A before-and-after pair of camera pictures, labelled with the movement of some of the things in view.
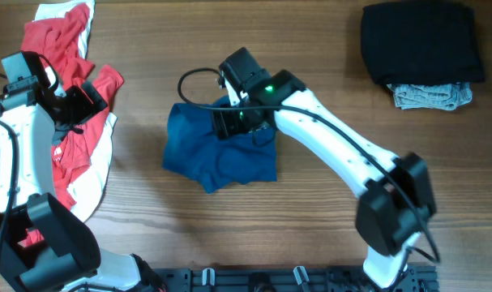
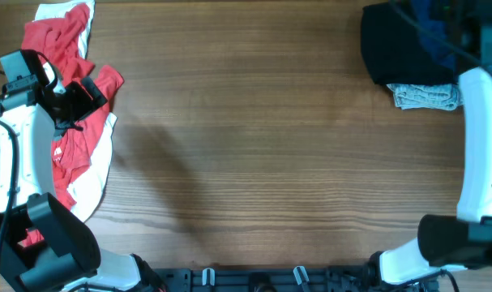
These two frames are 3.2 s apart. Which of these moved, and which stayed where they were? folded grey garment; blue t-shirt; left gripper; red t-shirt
Moved: blue t-shirt
Stayed: left gripper; red t-shirt; folded grey garment
